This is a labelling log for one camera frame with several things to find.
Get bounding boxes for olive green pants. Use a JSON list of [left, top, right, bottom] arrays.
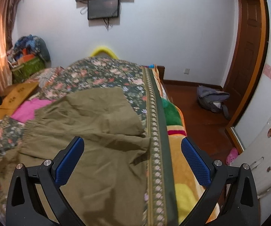
[[0, 87, 150, 225]]

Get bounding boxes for wooden lap desk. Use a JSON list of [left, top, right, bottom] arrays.
[[0, 81, 39, 120]]

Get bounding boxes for pink folded pants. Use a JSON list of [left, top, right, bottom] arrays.
[[11, 98, 53, 123]]

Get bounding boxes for green storage box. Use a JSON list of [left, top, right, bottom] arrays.
[[12, 57, 45, 84]]

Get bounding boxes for colourful fleece blanket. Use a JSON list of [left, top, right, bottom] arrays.
[[154, 65, 221, 224]]

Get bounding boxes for pink croc shoe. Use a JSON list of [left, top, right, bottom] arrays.
[[225, 147, 239, 165]]

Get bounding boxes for striped patchwork cloth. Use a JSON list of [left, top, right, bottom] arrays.
[[27, 67, 64, 88]]

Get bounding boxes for pile of clothes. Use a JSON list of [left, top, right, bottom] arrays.
[[7, 34, 51, 65]]

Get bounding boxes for grey backpack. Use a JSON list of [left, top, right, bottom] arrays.
[[197, 85, 230, 119]]

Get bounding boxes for yellow curved foam tube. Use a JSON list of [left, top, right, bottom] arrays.
[[90, 46, 118, 59]]

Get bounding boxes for brown wooden door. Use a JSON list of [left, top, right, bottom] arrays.
[[223, 0, 269, 127]]

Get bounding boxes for dark floral bedspread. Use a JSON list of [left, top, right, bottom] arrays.
[[0, 57, 178, 225]]

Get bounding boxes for white wall socket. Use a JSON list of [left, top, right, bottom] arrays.
[[184, 68, 190, 75]]

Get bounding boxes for small black wall monitor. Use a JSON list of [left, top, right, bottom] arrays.
[[87, 0, 120, 20]]

